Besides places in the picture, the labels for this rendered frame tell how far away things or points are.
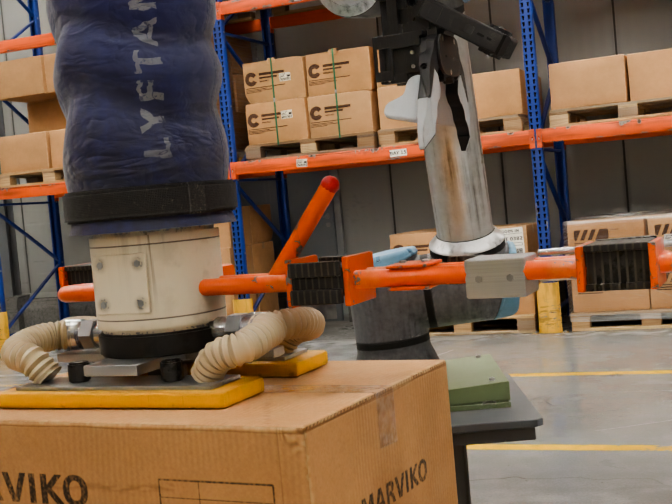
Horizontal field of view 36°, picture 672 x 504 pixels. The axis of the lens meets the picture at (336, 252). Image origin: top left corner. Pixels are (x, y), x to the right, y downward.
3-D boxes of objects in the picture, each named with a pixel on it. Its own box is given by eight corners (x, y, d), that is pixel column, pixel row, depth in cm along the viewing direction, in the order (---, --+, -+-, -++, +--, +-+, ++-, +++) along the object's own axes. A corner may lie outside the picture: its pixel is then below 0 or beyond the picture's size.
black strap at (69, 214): (27, 228, 133) (24, 196, 132) (134, 218, 154) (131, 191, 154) (179, 215, 123) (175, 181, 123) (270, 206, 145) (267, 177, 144)
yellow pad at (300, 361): (86, 379, 151) (83, 345, 150) (127, 367, 160) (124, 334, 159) (298, 377, 137) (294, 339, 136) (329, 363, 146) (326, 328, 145)
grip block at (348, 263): (284, 309, 126) (280, 261, 126) (318, 299, 135) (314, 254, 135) (348, 307, 123) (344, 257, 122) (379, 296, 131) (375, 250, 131)
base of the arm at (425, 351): (347, 384, 222) (340, 338, 221) (434, 368, 224) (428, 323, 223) (360, 400, 203) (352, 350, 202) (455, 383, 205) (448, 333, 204)
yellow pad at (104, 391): (-7, 408, 133) (-11, 370, 133) (45, 392, 142) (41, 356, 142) (225, 409, 119) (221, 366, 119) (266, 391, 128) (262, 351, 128)
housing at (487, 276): (465, 299, 118) (462, 260, 118) (482, 292, 124) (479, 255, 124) (526, 297, 115) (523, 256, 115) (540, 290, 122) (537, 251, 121)
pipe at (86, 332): (1, 378, 135) (-3, 334, 135) (117, 345, 158) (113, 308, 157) (231, 375, 121) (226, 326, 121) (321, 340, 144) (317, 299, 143)
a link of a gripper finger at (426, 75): (424, 117, 118) (434, 58, 122) (439, 115, 117) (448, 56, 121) (410, 90, 114) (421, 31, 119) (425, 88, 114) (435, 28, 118)
